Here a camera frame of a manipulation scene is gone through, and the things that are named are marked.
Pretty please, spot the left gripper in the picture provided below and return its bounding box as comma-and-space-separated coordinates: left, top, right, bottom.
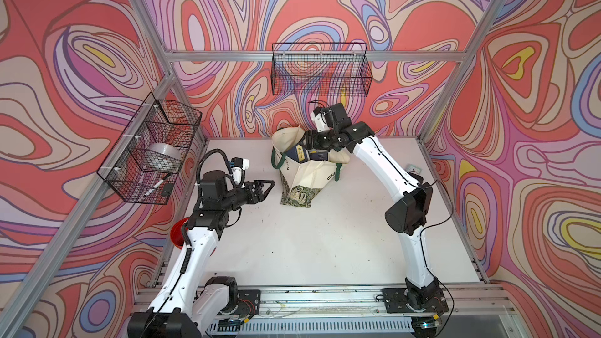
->
218, 181, 273, 214

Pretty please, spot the cream canvas tote bag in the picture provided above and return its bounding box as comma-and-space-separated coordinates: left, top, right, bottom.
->
271, 127, 351, 208

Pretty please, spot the dark blue book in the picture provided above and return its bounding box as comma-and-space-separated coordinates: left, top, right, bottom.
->
284, 144, 311, 164
308, 150, 329, 161

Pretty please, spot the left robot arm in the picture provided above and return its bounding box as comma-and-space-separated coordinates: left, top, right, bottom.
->
127, 171, 275, 337

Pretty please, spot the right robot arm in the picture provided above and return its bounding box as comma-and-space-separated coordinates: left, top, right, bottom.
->
301, 103, 441, 311

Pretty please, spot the small card packet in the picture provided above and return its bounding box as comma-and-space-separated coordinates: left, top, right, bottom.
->
406, 164, 422, 175

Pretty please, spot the red plastic cup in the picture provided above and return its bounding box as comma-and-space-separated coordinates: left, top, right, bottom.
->
170, 218, 188, 250

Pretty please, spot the silver tape roll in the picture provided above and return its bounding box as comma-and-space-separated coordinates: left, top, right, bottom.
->
142, 142, 182, 173

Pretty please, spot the white marker pen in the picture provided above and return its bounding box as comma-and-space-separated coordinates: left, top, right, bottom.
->
143, 178, 165, 197

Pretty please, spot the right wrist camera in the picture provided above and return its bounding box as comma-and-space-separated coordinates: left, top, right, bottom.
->
310, 106, 330, 132

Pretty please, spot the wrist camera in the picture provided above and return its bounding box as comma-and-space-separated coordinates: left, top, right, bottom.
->
310, 106, 330, 132
230, 157, 250, 187

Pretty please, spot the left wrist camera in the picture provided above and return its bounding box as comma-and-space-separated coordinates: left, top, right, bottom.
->
230, 157, 250, 187

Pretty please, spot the black wire basket back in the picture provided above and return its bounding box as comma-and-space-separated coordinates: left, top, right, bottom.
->
271, 41, 372, 99

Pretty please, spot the black wire basket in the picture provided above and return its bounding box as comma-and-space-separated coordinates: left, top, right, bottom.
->
271, 41, 372, 99
97, 93, 202, 205

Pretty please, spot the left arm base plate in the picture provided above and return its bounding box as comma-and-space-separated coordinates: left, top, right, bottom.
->
219, 289, 261, 319

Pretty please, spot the black wire basket left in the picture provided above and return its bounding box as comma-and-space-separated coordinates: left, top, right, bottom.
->
97, 93, 202, 205

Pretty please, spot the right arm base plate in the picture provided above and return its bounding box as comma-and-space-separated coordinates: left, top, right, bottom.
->
380, 288, 450, 315

